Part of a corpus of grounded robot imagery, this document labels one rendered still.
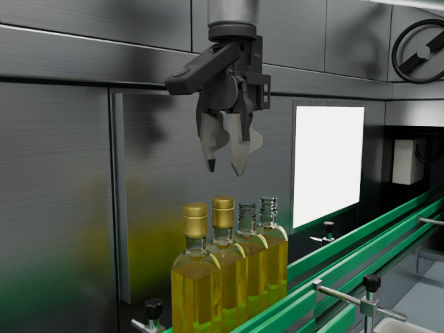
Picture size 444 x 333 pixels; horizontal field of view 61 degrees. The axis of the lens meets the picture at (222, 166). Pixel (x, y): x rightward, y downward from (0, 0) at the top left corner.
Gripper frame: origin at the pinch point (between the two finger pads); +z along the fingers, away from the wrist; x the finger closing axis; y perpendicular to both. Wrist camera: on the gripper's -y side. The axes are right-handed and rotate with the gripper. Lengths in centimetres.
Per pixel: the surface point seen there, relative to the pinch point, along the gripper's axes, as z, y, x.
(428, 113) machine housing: -7, 105, -1
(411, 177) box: 18, 119, 7
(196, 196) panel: 7.5, 5.5, 11.5
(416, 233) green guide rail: 30, 86, -5
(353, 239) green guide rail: 26, 55, 2
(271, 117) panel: -6.9, 28.7, 11.5
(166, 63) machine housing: -16.1, -0.3, 12.5
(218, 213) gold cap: 6.9, -1.6, -0.8
